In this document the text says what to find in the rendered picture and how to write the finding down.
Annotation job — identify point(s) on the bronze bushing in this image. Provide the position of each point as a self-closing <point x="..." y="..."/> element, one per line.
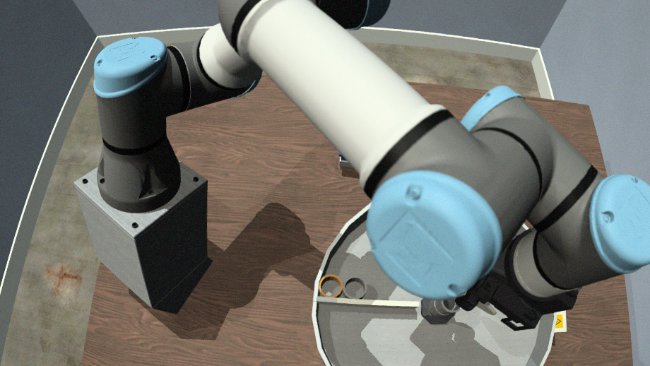
<point x="332" y="278"/>

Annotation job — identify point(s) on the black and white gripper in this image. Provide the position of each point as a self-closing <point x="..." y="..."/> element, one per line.
<point x="488" y="291"/>

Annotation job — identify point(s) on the blue crate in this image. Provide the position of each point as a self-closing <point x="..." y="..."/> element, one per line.
<point x="344" y="162"/>

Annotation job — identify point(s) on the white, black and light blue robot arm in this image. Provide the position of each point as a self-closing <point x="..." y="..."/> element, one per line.
<point x="447" y="196"/>

